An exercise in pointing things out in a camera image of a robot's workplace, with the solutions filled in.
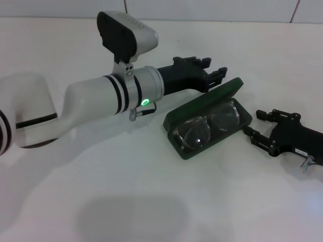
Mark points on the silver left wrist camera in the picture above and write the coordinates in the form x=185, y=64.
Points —
x=126, y=37

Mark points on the clear white glasses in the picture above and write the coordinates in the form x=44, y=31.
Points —
x=202, y=131

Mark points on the green glasses case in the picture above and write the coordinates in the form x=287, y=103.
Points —
x=202, y=118

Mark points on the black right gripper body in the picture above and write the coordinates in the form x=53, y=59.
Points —
x=295, y=136

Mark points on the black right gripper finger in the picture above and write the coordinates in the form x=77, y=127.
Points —
x=255, y=137
x=267, y=114

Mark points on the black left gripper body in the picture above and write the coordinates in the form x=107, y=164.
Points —
x=181, y=76

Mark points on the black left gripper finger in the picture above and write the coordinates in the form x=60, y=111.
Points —
x=217, y=75
x=204, y=62

